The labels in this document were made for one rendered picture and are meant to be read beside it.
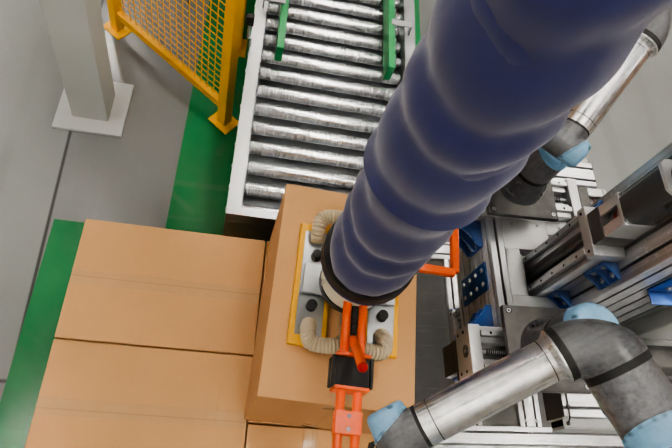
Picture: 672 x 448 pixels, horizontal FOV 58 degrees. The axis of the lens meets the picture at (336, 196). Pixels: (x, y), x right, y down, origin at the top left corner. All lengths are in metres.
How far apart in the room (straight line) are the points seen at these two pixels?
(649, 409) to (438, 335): 1.49
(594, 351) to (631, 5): 0.62
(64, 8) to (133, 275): 1.01
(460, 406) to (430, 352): 1.39
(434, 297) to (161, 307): 1.13
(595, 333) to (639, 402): 0.12
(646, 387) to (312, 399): 0.78
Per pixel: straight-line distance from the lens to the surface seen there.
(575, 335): 1.10
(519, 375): 1.10
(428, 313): 2.52
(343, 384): 1.43
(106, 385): 1.96
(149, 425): 1.93
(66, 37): 2.58
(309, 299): 1.59
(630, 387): 1.11
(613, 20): 0.67
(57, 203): 2.81
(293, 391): 1.55
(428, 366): 2.46
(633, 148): 3.83
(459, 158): 0.84
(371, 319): 1.61
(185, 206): 2.75
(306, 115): 2.38
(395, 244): 1.13
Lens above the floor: 2.46
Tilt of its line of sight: 59 degrees down
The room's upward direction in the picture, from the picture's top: 25 degrees clockwise
